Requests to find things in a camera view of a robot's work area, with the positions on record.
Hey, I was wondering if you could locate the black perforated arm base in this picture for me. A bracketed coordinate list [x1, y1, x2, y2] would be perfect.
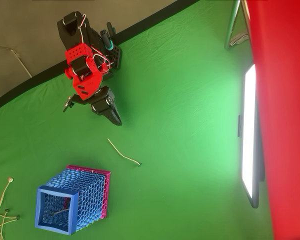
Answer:
[105, 44, 123, 70]

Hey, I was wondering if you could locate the blue and pink mesh basket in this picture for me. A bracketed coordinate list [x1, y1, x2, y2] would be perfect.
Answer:
[34, 164, 112, 236]

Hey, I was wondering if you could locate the green table cloth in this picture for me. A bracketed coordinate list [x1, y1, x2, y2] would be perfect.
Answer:
[0, 0, 275, 240]

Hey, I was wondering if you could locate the black flat monitor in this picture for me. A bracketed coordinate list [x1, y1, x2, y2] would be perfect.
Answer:
[237, 63, 266, 210]

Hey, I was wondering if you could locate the chrome tube stand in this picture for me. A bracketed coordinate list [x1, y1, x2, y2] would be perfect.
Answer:
[224, 0, 251, 50]

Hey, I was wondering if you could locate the red smooth panel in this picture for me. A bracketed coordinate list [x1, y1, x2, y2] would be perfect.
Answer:
[241, 0, 300, 240]

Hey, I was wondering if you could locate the black clamp with teal handle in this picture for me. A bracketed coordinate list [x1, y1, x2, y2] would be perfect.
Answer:
[99, 21, 115, 52]

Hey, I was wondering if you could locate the thin grey cable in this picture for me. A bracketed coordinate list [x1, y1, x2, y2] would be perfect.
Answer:
[0, 45, 33, 79]

